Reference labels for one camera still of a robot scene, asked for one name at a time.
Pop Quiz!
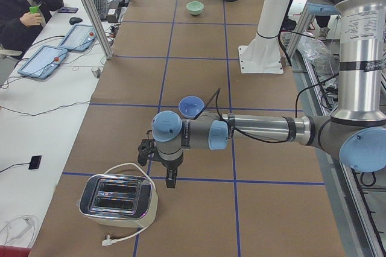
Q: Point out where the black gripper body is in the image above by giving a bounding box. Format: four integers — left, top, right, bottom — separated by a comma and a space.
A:
159, 149, 183, 169

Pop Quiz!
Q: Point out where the blue bowl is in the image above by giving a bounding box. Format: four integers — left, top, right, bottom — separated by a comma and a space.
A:
179, 95, 204, 119

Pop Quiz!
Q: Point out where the green bowl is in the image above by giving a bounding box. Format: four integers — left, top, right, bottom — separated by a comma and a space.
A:
186, 1, 204, 16

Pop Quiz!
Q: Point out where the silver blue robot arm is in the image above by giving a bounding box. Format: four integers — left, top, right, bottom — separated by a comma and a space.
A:
138, 0, 385, 188

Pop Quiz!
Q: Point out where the white chrome toaster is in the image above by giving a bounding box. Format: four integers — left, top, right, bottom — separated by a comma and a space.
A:
78, 174, 158, 228

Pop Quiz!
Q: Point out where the small black square device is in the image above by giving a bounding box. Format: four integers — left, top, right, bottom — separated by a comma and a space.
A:
28, 155, 42, 170

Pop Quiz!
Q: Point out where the far blue teach pendant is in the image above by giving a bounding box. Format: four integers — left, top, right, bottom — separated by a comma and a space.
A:
59, 24, 96, 52

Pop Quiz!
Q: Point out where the blue teach pendant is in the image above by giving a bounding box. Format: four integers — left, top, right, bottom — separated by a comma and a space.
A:
59, 24, 96, 52
17, 45, 68, 79

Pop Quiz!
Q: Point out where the near blue teach pendant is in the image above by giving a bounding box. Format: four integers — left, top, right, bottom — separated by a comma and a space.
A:
17, 45, 68, 79

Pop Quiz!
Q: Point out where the black computer mouse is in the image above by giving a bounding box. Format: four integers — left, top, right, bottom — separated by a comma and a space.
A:
69, 17, 83, 25

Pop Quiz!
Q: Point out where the black keyboard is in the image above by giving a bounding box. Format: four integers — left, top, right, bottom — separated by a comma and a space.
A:
93, 0, 107, 21

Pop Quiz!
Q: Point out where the crumpled clear plastic bag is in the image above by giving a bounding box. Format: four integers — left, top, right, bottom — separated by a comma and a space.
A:
297, 34, 331, 74

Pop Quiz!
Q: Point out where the seated person in black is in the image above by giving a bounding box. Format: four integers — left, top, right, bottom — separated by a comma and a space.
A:
1, 0, 64, 54

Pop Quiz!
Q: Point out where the white toaster power cable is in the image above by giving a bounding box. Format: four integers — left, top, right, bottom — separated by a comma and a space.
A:
101, 162, 156, 247

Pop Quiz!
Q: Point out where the white camera stand post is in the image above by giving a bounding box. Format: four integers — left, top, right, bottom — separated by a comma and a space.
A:
238, 0, 290, 74

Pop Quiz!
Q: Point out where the aluminium frame post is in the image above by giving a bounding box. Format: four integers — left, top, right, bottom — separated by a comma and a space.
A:
81, 0, 113, 60

